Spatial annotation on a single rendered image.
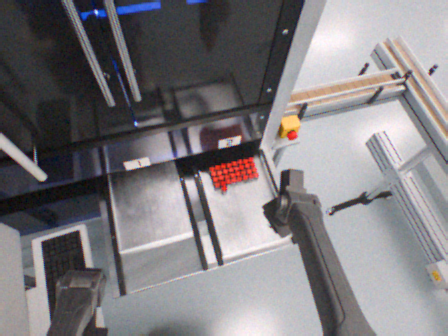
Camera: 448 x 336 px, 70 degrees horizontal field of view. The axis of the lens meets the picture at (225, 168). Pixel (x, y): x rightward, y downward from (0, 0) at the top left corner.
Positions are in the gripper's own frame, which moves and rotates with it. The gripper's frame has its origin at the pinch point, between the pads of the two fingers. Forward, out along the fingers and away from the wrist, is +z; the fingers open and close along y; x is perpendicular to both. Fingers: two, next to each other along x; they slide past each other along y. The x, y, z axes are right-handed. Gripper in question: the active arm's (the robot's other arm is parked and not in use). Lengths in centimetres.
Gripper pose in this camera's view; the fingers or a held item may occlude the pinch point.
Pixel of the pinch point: (274, 221)
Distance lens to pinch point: 97.7
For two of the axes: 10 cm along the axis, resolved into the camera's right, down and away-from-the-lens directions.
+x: -8.6, 4.7, -2.1
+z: -0.7, 3.0, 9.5
